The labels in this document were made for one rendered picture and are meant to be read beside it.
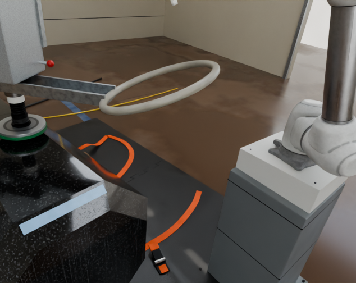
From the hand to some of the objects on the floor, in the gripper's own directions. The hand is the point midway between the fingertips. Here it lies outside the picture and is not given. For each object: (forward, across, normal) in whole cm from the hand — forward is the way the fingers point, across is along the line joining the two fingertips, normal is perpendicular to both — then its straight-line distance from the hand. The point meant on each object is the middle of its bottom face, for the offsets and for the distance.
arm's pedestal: (+162, +16, -17) cm, 164 cm away
